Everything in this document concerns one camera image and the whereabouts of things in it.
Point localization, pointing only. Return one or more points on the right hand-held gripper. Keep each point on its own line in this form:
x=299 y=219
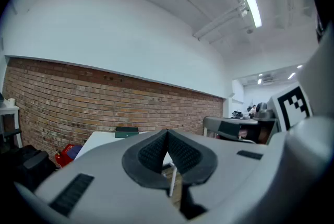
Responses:
x=295 y=105

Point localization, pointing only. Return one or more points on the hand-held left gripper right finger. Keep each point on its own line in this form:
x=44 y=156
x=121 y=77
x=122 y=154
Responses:
x=235 y=186

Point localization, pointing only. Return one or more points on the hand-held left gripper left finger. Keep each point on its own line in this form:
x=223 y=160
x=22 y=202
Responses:
x=104 y=191

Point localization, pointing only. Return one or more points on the red box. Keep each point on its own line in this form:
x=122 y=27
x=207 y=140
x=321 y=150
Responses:
x=65 y=157

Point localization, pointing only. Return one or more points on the white table leg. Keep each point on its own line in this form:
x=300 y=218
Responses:
x=172 y=181

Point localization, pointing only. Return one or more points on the dark green box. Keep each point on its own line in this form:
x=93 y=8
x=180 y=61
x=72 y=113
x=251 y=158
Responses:
x=126 y=132

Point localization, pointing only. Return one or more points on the black office chair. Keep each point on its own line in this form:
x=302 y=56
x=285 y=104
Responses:
x=28 y=163

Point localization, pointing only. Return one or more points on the ceiling smoke detector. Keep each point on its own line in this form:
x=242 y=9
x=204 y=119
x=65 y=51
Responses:
x=249 y=31

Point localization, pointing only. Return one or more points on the white ceiling pipes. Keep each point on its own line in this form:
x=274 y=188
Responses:
x=221 y=20

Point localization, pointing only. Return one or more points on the long ceiling light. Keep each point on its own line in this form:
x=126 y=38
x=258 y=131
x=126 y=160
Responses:
x=250 y=3

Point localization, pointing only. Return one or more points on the white side table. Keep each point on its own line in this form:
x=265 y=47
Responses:
x=7 y=109

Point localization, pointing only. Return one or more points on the white cup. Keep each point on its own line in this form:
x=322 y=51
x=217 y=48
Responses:
x=11 y=102

